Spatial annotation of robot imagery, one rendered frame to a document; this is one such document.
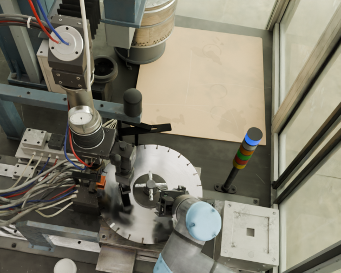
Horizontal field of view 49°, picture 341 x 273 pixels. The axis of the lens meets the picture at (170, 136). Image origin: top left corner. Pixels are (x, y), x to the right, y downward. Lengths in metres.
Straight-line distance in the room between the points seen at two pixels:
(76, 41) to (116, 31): 0.43
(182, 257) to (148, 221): 0.35
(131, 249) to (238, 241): 0.34
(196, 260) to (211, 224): 0.08
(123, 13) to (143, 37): 0.51
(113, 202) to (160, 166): 0.19
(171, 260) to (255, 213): 0.50
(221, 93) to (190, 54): 0.25
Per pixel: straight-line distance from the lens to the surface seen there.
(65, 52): 0.68
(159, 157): 1.25
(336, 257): 0.88
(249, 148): 1.13
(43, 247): 1.38
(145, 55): 1.68
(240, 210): 1.27
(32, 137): 1.39
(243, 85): 1.72
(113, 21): 1.07
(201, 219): 0.81
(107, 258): 1.27
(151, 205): 1.17
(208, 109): 1.61
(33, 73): 1.63
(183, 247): 0.84
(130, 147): 0.92
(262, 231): 1.27
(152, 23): 1.50
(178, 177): 1.22
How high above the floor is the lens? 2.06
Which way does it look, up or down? 60 degrees down
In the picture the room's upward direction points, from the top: 9 degrees clockwise
